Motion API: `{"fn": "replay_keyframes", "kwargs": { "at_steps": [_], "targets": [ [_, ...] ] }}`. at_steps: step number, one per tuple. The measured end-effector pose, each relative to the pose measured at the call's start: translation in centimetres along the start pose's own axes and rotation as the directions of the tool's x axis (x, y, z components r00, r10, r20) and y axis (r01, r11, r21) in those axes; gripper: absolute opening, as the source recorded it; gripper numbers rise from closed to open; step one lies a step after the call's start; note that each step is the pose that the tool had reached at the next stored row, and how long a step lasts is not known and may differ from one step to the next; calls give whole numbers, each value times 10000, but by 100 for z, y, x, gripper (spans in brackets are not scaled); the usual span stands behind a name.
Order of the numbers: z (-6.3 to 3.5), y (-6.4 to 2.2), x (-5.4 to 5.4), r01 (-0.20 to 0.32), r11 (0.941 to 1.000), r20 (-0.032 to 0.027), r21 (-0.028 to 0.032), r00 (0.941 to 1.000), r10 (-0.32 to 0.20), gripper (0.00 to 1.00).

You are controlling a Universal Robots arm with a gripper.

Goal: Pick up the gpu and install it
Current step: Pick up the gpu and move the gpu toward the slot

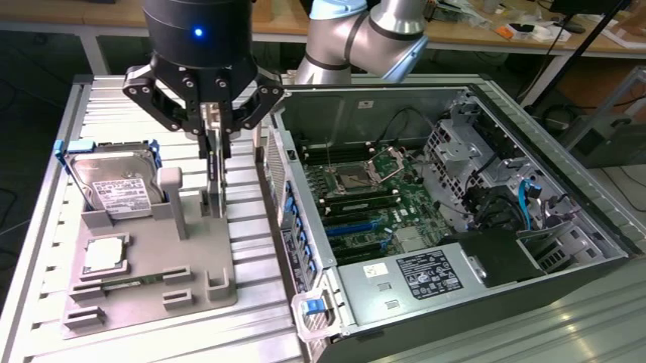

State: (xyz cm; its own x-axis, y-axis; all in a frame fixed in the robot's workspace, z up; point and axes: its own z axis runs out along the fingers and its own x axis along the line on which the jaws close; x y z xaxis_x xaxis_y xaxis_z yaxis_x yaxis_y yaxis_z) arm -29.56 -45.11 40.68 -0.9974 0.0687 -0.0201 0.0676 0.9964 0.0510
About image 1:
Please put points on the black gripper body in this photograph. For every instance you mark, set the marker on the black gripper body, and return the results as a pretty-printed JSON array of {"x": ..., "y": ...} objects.
[{"x": 202, "y": 49}]

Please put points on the graphics card with metal bracket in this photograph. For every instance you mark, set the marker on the graphics card with metal bracket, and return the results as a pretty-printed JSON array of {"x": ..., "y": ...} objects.
[{"x": 214, "y": 181}]

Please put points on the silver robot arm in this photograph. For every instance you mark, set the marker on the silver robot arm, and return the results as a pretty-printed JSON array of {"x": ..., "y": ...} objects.
[{"x": 353, "y": 38}]

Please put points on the blue disk caddy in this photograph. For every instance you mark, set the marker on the blue disk caddy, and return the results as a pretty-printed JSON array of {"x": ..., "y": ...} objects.
[{"x": 81, "y": 145}]

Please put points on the thin locking lever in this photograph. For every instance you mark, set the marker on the thin locking lever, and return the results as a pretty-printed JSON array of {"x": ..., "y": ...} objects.
[{"x": 330, "y": 157}]

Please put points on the silver hard disk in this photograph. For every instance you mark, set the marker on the silver hard disk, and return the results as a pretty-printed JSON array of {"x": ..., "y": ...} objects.
[{"x": 121, "y": 189}]

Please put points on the metal socket cover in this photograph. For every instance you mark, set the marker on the metal socket cover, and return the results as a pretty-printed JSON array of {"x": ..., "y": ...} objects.
[{"x": 376, "y": 155}]

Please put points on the CPU socket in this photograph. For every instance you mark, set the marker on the CPU socket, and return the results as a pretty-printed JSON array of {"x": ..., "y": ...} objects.
[{"x": 353, "y": 179}]

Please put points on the wooden desk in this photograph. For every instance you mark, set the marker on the wooden desk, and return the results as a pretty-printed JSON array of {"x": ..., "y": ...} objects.
[
  {"x": 469, "y": 38},
  {"x": 75, "y": 11}
]

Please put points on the installed RAM stick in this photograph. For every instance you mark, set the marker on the installed RAM stick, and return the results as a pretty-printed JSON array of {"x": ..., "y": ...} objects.
[{"x": 358, "y": 206}]

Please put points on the blue expansion slot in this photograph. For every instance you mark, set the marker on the blue expansion slot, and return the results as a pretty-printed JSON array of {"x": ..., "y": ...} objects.
[{"x": 353, "y": 228}]

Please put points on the silver CPU chip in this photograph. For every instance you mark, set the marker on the silver CPU chip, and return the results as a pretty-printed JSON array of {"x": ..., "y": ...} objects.
[{"x": 105, "y": 256}]

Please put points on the green motherboard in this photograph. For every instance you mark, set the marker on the green motherboard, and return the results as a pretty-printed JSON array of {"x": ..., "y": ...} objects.
[{"x": 404, "y": 211}]

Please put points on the grey metal disk bay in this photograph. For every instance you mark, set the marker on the grey metal disk bay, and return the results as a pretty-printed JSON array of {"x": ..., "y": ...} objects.
[{"x": 455, "y": 151}]

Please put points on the green loose RAM stick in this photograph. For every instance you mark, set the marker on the green loose RAM stick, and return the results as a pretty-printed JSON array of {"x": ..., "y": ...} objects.
[{"x": 137, "y": 281}]

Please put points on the silver chipset heatsink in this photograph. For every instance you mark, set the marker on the silver chipset heatsink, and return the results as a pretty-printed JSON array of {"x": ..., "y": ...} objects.
[{"x": 412, "y": 240}]

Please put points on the grey parts rack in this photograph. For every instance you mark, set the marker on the grey parts rack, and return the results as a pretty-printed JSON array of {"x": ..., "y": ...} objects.
[{"x": 152, "y": 310}]

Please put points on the blue case latch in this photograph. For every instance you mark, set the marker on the blue case latch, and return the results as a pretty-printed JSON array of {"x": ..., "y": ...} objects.
[{"x": 312, "y": 307}]

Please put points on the grey power supply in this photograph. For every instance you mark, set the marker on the grey power supply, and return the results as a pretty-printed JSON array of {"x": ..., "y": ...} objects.
[{"x": 369, "y": 302}]

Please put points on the black white desk object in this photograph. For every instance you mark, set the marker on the black white desk object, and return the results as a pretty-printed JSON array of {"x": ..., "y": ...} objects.
[{"x": 523, "y": 28}]

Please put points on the black plastic shroud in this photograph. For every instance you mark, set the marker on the black plastic shroud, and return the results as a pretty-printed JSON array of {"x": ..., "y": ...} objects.
[{"x": 491, "y": 253}]

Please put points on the black tripod pole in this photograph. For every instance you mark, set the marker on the black tripod pole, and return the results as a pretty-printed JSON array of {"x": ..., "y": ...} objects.
[{"x": 585, "y": 38}]

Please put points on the dark grey floor box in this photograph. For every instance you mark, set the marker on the dark grey floor box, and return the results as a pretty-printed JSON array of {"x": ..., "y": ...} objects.
[{"x": 601, "y": 147}]

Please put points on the open black PC case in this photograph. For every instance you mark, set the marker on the open black PC case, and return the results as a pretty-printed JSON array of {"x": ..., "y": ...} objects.
[{"x": 556, "y": 295}]

